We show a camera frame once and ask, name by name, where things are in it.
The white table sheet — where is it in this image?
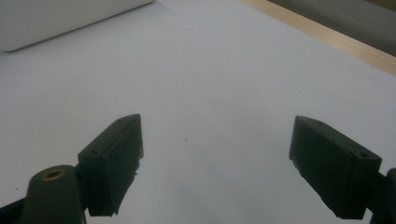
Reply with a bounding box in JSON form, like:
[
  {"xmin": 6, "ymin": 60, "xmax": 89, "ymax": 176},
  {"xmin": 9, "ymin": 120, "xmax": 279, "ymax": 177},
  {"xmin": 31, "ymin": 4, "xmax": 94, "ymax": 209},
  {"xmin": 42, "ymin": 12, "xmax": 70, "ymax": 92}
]
[{"xmin": 0, "ymin": 0, "xmax": 396, "ymax": 224}]

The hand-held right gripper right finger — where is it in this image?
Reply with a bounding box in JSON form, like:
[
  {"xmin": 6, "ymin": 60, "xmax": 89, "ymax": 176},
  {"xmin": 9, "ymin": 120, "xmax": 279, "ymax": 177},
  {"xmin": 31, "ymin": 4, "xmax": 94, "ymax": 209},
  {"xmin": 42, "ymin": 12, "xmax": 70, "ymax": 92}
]
[{"xmin": 288, "ymin": 115, "xmax": 384, "ymax": 220}]

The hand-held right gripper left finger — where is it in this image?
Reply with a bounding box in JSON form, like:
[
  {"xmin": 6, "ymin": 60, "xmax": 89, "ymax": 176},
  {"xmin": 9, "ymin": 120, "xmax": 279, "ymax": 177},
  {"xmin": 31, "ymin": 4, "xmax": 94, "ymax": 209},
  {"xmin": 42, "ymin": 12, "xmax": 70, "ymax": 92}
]
[{"xmin": 77, "ymin": 113, "xmax": 145, "ymax": 218}]

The white plastic storage box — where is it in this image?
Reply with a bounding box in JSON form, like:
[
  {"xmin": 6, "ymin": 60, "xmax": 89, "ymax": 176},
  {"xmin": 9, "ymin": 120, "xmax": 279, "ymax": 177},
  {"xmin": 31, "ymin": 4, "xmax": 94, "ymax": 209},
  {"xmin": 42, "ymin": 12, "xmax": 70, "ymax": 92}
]
[{"xmin": 0, "ymin": 0, "xmax": 156, "ymax": 53}]

